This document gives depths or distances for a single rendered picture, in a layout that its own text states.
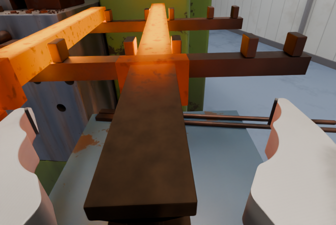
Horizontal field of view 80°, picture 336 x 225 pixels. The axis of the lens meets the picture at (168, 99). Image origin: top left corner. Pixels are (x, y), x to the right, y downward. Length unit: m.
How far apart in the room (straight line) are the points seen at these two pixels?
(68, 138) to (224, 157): 0.45
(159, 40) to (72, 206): 0.31
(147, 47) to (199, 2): 0.89
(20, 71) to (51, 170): 0.65
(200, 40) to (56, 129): 0.77
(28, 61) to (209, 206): 0.32
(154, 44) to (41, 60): 0.11
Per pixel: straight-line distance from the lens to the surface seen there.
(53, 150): 0.74
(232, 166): 0.44
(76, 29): 0.31
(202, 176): 0.41
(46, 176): 0.87
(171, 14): 0.41
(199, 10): 1.06
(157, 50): 0.17
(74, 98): 0.57
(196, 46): 1.10
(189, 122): 0.51
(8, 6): 0.64
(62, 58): 0.23
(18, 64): 0.20
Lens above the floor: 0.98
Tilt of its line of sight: 32 degrees down
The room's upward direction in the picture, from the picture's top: 2 degrees counter-clockwise
